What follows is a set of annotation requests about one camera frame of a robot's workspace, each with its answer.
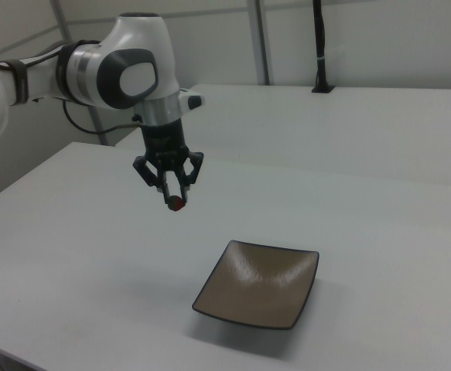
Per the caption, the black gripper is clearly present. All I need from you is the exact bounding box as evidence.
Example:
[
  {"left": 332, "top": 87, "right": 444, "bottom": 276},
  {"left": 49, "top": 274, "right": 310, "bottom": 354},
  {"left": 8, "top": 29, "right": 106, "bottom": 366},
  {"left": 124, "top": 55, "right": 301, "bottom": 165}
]
[{"left": 132, "top": 117, "right": 205, "bottom": 211}]

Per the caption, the black strap on arm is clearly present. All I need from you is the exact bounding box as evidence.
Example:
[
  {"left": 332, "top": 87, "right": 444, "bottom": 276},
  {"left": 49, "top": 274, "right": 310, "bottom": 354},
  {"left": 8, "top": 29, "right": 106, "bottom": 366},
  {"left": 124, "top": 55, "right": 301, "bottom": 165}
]
[{"left": 6, "top": 58, "right": 32, "bottom": 107}]

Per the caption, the black pole with base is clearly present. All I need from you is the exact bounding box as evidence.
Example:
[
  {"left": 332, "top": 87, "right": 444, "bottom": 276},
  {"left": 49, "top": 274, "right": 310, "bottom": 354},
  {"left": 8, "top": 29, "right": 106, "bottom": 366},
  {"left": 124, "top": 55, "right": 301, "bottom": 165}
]
[{"left": 311, "top": 0, "right": 337, "bottom": 94}]

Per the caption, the red toy strawberry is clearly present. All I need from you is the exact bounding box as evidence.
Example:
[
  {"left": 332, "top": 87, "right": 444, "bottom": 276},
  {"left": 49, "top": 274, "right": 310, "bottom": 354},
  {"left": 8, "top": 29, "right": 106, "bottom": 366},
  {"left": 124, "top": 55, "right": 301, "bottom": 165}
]
[{"left": 168, "top": 196, "right": 188, "bottom": 214}]

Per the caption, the square brown ceramic plate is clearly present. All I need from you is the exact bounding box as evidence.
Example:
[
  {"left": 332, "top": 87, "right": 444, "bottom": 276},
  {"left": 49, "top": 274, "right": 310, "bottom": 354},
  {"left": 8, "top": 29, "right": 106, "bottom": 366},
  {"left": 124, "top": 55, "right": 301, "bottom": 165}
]
[{"left": 191, "top": 239, "right": 320, "bottom": 332}]

